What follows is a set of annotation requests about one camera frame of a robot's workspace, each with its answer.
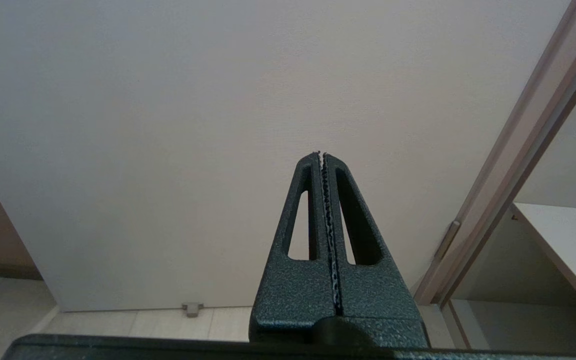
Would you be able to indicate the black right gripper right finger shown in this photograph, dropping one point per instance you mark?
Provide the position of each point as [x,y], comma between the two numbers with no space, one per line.
[378,295]

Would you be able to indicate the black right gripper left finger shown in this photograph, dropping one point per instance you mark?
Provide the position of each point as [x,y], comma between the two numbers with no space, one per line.
[293,300]

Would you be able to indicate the small grey door stop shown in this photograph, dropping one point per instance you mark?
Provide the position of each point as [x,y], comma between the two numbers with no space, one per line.
[192,309]

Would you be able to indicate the white room door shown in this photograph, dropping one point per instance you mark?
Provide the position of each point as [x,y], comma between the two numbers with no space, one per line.
[168,125]

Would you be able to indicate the pale wardrobe shelf board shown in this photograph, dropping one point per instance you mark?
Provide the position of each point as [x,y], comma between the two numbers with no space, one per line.
[568,240]

